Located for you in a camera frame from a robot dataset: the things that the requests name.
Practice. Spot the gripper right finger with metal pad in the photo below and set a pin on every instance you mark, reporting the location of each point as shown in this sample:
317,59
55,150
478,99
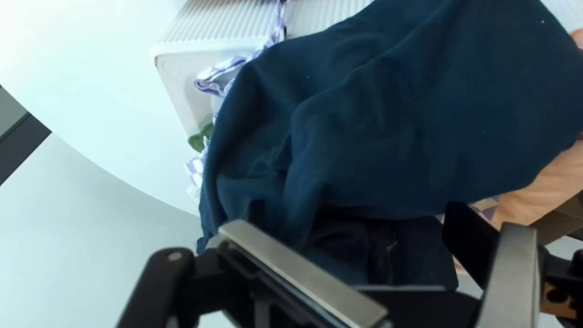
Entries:
512,280

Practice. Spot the gripper left finger with metal pad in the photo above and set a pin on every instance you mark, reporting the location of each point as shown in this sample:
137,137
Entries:
292,274

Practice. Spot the purple white checkered cloth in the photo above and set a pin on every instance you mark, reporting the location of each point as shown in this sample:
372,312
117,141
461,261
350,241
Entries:
215,75

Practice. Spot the dark navy cloth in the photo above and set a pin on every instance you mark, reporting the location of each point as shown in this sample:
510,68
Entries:
394,110

